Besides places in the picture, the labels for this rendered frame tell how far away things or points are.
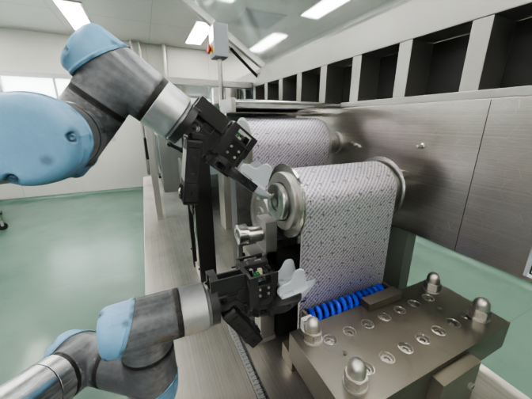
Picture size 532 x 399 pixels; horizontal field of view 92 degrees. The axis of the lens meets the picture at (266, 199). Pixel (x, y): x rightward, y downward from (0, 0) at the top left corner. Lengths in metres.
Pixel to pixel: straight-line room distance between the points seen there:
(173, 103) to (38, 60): 5.79
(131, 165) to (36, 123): 5.74
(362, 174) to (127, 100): 0.43
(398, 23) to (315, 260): 0.57
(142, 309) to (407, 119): 0.66
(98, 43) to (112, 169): 5.65
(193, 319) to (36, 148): 0.29
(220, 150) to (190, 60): 5.73
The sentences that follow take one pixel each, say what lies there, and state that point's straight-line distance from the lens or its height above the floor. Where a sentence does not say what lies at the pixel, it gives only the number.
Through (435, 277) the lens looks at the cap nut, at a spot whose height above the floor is 1.07.
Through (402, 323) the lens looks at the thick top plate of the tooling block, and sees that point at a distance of 0.60.
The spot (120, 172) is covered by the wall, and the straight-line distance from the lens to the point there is 6.03.
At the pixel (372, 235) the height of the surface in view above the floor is 1.16.
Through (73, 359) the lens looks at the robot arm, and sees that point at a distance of 0.55.
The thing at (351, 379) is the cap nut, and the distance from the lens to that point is 0.46.
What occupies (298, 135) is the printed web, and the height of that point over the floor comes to 1.36.
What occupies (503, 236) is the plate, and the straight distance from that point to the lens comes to 0.63.
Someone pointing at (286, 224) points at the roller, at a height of 1.21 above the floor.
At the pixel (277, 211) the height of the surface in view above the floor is 1.23.
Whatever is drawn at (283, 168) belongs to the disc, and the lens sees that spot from 0.50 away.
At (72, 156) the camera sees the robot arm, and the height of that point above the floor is 1.37.
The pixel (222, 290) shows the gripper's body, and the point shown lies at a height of 1.14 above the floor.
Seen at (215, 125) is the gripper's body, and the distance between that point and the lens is 0.44.
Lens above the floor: 1.40
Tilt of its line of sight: 17 degrees down
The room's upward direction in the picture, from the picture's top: straight up
